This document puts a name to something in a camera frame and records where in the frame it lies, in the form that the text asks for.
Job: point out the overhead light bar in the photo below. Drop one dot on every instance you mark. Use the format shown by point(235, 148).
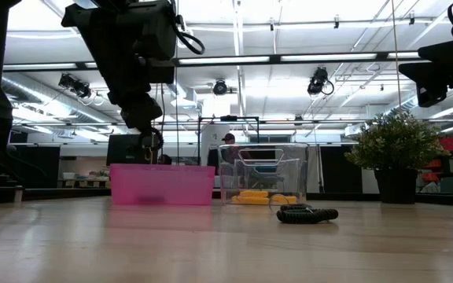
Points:
point(289, 59)

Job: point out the pink translucent plastic bin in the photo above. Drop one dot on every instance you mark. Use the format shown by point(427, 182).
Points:
point(179, 184)

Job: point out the black monitor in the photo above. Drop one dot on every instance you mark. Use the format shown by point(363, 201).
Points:
point(122, 149)

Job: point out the green artificial plant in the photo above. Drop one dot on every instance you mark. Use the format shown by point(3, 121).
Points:
point(395, 139)

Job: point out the clear plastic bin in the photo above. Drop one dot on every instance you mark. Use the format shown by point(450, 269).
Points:
point(264, 165)

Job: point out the black plant pot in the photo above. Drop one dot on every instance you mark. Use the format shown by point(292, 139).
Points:
point(396, 184)

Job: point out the black ceiling camera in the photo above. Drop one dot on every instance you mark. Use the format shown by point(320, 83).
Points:
point(317, 80)
point(220, 87)
point(75, 85)

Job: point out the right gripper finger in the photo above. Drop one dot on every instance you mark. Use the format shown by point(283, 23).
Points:
point(431, 82)

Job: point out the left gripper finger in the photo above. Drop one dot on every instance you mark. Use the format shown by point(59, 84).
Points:
point(148, 112)
point(126, 108)

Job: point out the person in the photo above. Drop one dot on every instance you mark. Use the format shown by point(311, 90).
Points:
point(229, 147)
point(165, 159)

